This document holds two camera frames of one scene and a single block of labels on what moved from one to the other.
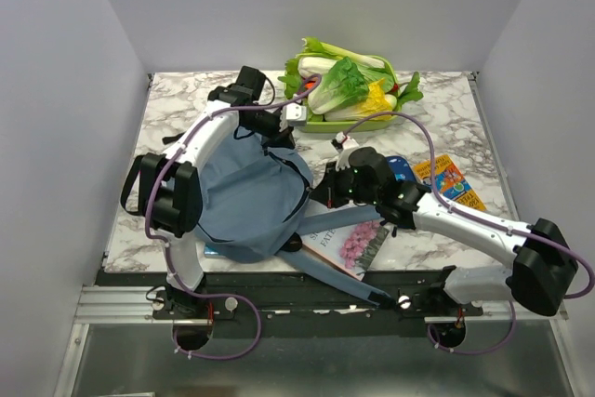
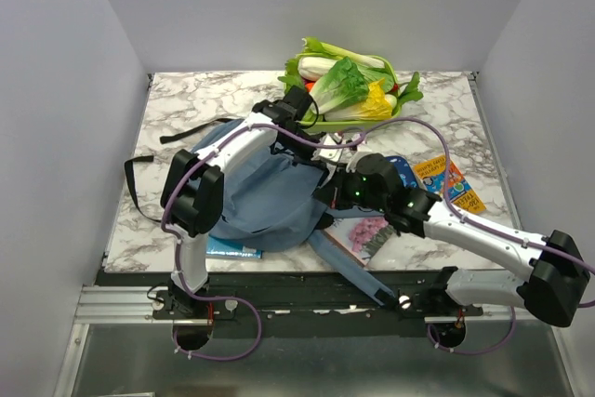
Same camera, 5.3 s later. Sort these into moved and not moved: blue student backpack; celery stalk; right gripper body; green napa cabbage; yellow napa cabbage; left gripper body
Moved: blue student backpack; left gripper body
Not moved: right gripper body; green napa cabbage; yellow napa cabbage; celery stalk
